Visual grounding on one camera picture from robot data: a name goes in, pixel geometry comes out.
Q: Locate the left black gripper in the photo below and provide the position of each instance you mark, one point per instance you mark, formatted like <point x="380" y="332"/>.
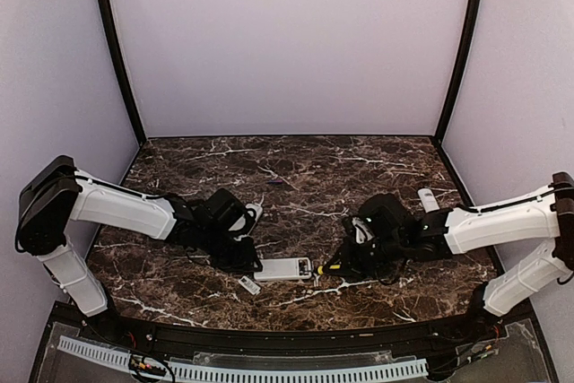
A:
<point x="243" y="263"/>

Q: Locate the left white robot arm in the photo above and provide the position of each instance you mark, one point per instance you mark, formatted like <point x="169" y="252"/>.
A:
<point x="219" y="225"/>

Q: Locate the white remote with display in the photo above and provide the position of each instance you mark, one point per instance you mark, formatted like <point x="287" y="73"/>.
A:
<point x="255" y="211"/>

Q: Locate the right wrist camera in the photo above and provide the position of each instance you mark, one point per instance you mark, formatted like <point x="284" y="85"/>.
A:
<point x="358" y="230"/>

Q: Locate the black front table rail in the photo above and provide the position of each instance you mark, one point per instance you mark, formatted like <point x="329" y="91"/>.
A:
<point x="434" y="337"/>

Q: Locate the white slotted cable duct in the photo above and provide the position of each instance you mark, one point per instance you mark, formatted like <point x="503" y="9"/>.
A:
<point x="215" y="367"/>

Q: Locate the yellow handled screwdriver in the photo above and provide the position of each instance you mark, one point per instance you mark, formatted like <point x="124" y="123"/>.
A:
<point x="328" y="269"/>

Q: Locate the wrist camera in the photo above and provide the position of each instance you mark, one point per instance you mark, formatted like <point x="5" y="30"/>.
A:
<point x="243" y="226"/>
<point x="358" y="230"/>

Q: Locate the black frame post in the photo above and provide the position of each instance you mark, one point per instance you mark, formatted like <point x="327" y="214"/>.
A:
<point x="454" y="85"/>
<point x="119" y="66"/>

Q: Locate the white battery compartment cover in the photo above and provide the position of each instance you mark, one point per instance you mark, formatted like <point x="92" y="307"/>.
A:
<point x="249" y="285"/>

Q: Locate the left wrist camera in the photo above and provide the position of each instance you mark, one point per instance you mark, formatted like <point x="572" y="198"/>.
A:
<point x="243" y="226"/>

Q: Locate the left black frame post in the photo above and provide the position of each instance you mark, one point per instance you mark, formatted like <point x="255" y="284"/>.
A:
<point x="119" y="66"/>

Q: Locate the white remote control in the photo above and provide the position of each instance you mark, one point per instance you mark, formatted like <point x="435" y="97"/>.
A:
<point x="281" y="269"/>
<point x="428" y="199"/>

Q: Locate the right black frame post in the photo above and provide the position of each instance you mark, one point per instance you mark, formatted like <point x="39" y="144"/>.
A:
<point x="454" y="85"/>

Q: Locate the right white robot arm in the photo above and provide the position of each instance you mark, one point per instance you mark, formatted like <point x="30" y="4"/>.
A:
<point x="384" y="231"/>

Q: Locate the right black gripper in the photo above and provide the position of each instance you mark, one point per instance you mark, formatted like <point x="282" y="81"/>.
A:
<point x="350" y="265"/>

